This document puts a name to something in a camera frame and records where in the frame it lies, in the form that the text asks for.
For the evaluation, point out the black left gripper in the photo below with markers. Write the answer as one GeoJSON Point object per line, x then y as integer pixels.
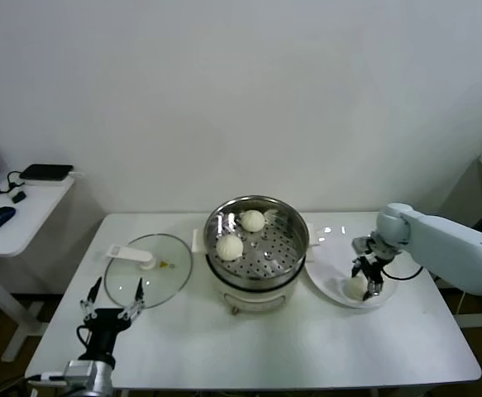
{"type": "Point", "coordinates": [106, 331]}

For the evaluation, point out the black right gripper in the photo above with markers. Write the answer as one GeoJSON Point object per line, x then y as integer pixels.
{"type": "Point", "coordinates": [373, 266]}

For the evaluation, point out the white steamed baozi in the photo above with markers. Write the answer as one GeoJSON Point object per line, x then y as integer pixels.
{"type": "Point", "coordinates": [229, 247]}
{"type": "Point", "coordinates": [354, 288]}
{"type": "Point", "coordinates": [252, 220]}

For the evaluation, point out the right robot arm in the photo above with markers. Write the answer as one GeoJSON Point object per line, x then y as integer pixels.
{"type": "Point", "coordinates": [443, 244]}

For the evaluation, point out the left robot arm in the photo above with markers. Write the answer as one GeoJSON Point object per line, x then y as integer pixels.
{"type": "Point", "coordinates": [85, 378]}

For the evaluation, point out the steel steamer basket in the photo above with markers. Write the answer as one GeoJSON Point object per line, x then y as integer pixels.
{"type": "Point", "coordinates": [269, 256]}

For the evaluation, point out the white plate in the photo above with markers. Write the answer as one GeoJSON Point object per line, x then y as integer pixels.
{"type": "Point", "coordinates": [327, 273]}

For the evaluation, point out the glass pot lid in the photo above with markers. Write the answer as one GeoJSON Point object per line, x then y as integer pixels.
{"type": "Point", "coordinates": [141, 256]}

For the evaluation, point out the white electric cooker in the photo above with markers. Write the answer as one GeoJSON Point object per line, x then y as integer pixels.
{"type": "Point", "coordinates": [253, 299]}

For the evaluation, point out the white side desk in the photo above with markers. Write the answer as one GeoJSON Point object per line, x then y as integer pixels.
{"type": "Point", "coordinates": [25, 223]}

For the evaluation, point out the small black adapter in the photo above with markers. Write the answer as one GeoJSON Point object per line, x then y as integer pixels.
{"type": "Point", "coordinates": [19, 197]}

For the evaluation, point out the black flat box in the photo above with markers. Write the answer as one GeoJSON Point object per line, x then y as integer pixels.
{"type": "Point", "coordinates": [46, 171]}

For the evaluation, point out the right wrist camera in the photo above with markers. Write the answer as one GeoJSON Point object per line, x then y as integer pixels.
{"type": "Point", "coordinates": [360, 245]}

